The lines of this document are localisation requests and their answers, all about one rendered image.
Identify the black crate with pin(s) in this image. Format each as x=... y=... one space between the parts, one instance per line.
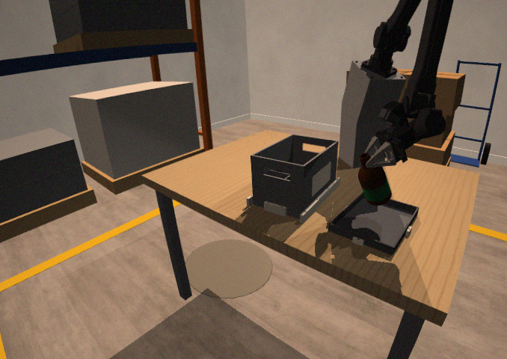
x=299 y=184

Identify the orange-brown bottle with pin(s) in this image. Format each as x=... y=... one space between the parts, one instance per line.
x=373 y=182

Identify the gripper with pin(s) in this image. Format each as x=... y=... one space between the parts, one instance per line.
x=387 y=144

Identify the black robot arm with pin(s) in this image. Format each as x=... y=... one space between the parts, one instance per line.
x=418 y=101

